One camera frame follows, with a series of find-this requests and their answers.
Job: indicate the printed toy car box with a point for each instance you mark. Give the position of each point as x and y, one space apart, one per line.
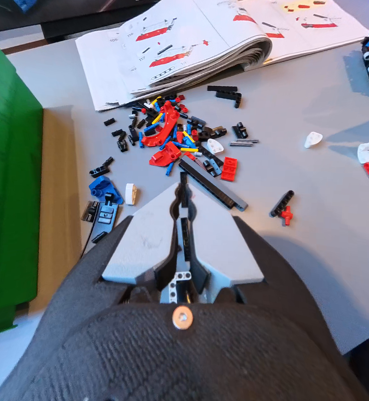
78 18

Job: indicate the red curved arch piece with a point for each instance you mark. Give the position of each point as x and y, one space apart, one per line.
165 125

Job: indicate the black dotted strip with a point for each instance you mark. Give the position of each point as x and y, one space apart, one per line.
183 188

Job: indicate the grey desk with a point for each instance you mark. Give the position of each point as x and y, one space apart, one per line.
297 266

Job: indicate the dark grey axle rod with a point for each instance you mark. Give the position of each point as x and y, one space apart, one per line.
247 141
240 144

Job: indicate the small black bracket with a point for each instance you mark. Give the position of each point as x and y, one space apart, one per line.
89 211

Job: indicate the red axle pin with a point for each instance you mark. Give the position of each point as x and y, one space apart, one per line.
286 215

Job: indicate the red angular panel piece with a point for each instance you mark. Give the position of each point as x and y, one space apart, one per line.
165 155

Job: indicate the white angled beam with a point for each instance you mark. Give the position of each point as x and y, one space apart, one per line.
180 276

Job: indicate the red printed tile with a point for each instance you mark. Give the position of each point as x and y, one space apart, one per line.
229 169

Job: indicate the black printed panel piece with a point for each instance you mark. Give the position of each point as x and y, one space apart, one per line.
106 217

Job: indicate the black pin connector block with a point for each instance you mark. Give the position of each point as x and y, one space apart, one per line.
239 130

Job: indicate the black five-hole beam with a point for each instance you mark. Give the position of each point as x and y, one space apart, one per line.
281 203

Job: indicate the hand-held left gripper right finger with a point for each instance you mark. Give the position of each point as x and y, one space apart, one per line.
225 247

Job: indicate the black L-shaped beam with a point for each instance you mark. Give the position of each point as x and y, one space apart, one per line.
231 95

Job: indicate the black double pin connector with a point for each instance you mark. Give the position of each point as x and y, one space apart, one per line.
101 168

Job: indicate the green plastic bin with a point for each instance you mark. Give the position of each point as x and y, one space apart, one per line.
9 188

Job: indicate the instruction booklet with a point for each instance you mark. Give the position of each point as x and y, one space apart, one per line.
172 47

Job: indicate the pile of small toy bricks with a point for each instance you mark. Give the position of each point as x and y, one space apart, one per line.
172 131

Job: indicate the blue angled brick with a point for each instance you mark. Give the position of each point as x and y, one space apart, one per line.
104 188

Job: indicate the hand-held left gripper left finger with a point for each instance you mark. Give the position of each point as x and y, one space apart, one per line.
140 244

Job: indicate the brown cardboard sheet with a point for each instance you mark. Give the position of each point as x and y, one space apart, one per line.
59 203

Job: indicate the white curved brick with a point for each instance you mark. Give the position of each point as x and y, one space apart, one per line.
215 146
130 194
313 139

